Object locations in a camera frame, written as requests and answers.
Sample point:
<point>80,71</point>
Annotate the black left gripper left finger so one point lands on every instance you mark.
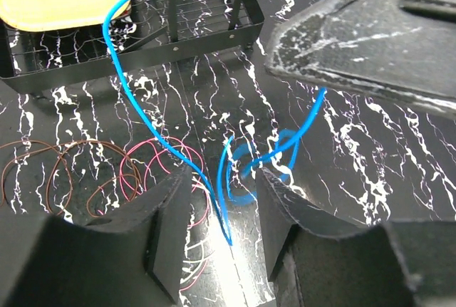
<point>132,255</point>

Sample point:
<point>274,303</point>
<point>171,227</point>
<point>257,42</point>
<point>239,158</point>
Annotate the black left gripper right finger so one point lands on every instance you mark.
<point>331,246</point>

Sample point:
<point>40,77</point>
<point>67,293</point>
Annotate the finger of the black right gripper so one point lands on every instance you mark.
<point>398,50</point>

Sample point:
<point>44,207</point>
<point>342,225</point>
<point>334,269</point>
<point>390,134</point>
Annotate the black flat tray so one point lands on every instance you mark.
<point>153,33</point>

